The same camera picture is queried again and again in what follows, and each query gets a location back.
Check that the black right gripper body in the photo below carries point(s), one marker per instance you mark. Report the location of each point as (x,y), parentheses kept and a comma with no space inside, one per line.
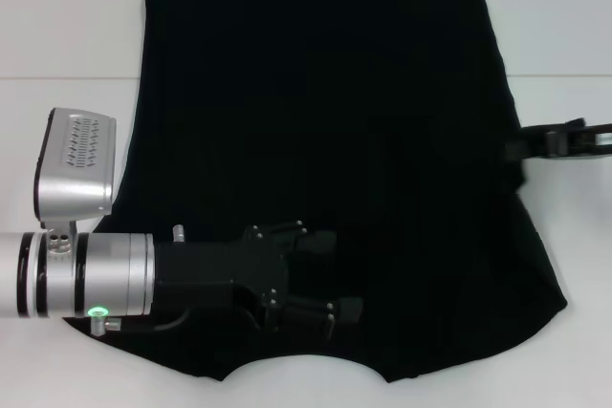
(601,147)

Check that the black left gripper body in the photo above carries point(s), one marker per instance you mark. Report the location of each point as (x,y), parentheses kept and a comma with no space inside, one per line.
(215,274)

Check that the black t-shirt with white print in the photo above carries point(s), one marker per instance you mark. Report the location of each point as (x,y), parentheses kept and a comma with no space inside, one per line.
(311,92)

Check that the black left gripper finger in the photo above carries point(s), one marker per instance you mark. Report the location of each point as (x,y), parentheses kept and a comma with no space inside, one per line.
(321,243)
(350,311)

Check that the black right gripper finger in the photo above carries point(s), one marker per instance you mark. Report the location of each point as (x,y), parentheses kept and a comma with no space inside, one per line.
(557,143)

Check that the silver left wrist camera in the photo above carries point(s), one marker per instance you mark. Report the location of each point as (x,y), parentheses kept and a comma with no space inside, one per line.
(81,164)

